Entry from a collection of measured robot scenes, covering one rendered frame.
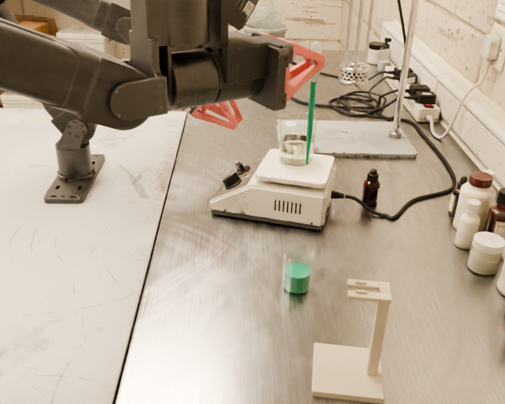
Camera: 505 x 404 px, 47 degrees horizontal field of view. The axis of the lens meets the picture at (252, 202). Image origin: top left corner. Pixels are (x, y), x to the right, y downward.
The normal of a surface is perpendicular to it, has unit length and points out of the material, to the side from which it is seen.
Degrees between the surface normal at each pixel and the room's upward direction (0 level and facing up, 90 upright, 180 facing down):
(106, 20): 90
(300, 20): 90
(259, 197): 90
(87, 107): 90
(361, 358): 0
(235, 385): 0
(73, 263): 0
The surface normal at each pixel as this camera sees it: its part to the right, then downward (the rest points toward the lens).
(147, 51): -0.83, 0.24
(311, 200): -0.26, 0.45
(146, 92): 0.56, 0.41
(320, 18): 0.01, 0.47
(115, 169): 0.03, -0.88
